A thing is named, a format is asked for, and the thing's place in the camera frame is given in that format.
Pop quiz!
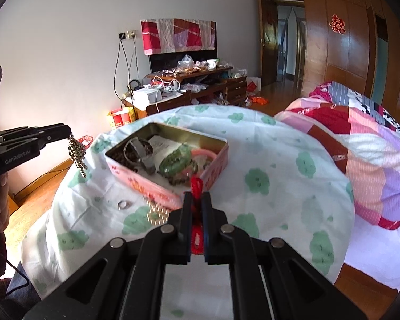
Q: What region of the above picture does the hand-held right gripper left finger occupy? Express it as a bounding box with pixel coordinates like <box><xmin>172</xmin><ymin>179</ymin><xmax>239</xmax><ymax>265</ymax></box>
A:
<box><xmin>23</xmin><ymin>191</ymin><xmax>194</xmax><ymax>320</ymax></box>

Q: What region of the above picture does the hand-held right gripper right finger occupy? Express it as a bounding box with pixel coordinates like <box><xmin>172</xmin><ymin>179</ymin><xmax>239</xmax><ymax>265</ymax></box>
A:
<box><xmin>201</xmin><ymin>191</ymin><xmax>367</xmax><ymax>320</ymax></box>

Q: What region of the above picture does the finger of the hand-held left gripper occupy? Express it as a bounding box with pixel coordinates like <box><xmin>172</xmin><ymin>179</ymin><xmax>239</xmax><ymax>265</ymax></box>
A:
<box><xmin>0</xmin><ymin>127</ymin><xmax>37</xmax><ymax>141</ymax></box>
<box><xmin>0</xmin><ymin>124</ymin><xmax>72</xmax><ymax>155</ymax></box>

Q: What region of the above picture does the pearl bracelet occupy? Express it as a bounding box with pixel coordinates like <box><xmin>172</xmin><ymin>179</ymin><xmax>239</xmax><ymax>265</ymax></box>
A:
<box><xmin>146</xmin><ymin>198</ymin><xmax>174</xmax><ymax>226</ymax></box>

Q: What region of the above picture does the red string bracelet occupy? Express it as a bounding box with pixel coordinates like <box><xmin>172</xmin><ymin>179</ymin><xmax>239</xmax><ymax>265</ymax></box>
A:
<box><xmin>189</xmin><ymin>175</ymin><xmax>204</xmax><ymax>257</ymax></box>

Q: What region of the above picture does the dark bead bracelet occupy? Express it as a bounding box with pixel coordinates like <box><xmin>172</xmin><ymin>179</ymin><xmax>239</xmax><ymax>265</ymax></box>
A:
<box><xmin>168</xmin><ymin>173</ymin><xmax>194</xmax><ymax>188</ymax></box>

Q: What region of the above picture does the pink tin box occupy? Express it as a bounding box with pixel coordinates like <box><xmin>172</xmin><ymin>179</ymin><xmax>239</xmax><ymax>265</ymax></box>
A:
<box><xmin>105</xmin><ymin>122</ymin><xmax>229</xmax><ymax>209</ymax></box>

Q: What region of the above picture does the green jade bracelet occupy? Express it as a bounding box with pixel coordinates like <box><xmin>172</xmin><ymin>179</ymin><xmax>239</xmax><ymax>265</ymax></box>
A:
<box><xmin>158</xmin><ymin>144</ymin><xmax>196</xmax><ymax>179</ymax></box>

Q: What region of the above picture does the pink bangle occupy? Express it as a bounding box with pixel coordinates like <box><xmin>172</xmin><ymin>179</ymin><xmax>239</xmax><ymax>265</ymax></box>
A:
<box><xmin>189</xmin><ymin>149</ymin><xmax>218</xmax><ymax>174</ymax></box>

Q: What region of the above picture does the brown wooden bead bracelet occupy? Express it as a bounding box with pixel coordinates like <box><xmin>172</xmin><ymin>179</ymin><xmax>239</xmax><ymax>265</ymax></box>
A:
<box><xmin>114</xmin><ymin>145</ymin><xmax>154</xmax><ymax>168</ymax></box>

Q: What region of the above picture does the red yellow box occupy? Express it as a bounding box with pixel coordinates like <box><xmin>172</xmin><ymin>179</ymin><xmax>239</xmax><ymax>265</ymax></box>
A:
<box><xmin>107</xmin><ymin>107</ymin><xmax>136</xmax><ymax>129</ymax></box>

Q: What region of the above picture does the white bedsheet with green clouds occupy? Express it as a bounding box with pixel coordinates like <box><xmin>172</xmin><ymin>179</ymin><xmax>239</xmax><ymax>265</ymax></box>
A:
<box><xmin>20</xmin><ymin>104</ymin><xmax>355</xmax><ymax>302</ymax></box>

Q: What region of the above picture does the white paper leaflet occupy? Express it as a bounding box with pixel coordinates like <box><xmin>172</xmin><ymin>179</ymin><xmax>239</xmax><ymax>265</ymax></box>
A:
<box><xmin>149</xmin><ymin>135</ymin><xmax>174</xmax><ymax>156</ymax></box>

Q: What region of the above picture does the white box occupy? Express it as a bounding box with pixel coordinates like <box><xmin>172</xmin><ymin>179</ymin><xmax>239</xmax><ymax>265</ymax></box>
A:
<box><xmin>132</xmin><ymin>88</ymin><xmax>161</xmax><ymax>107</ymax></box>

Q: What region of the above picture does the wooden television cabinet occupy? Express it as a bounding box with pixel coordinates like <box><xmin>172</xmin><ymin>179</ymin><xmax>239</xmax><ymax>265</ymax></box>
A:
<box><xmin>124</xmin><ymin>67</ymin><xmax>248</xmax><ymax>121</ymax></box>

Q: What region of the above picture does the black television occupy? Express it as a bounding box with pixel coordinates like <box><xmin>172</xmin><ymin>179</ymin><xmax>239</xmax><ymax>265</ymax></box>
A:
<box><xmin>149</xmin><ymin>48</ymin><xmax>218</xmax><ymax>73</ymax></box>

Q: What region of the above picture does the red and pink cloth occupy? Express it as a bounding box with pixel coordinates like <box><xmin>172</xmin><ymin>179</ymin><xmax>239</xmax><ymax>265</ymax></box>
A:
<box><xmin>140</xmin><ymin>18</ymin><xmax>217</xmax><ymax>56</ymax></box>

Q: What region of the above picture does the patchwork quilt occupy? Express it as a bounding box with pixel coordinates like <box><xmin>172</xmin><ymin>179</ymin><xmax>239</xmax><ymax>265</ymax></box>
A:
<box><xmin>274</xmin><ymin>81</ymin><xmax>400</xmax><ymax>290</ymax></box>

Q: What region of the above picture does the wooden door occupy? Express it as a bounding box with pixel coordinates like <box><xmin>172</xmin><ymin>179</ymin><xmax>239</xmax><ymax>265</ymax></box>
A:
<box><xmin>258</xmin><ymin>0</ymin><xmax>281</xmax><ymax>89</ymax></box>

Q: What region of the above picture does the wooden wardrobe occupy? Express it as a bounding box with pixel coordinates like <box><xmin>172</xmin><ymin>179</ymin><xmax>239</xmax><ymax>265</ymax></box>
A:
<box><xmin>252</xmin><ymin>0</ymin><xmax>400</xmax><ymax>121</ymax></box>

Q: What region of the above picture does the red paper cutout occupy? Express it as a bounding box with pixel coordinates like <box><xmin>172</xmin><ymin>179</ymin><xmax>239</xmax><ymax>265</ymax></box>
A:
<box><xmin>329</xmin><ymin>14</ymin><xmax>346</xmax><ymax>34</ymax></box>

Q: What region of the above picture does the black power cable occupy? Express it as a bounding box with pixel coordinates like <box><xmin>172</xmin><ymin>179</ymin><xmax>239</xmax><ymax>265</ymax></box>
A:
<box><xmin>113</xmin><ymin>39</ymin><xmax>128</xmax><ymax>101</ymax></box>

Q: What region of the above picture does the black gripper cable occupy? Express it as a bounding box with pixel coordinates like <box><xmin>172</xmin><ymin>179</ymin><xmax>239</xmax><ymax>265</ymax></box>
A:
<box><xmin>5</xmin><ymin>258</ymin><xmax>31</xmax><ymax>296</ymax></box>

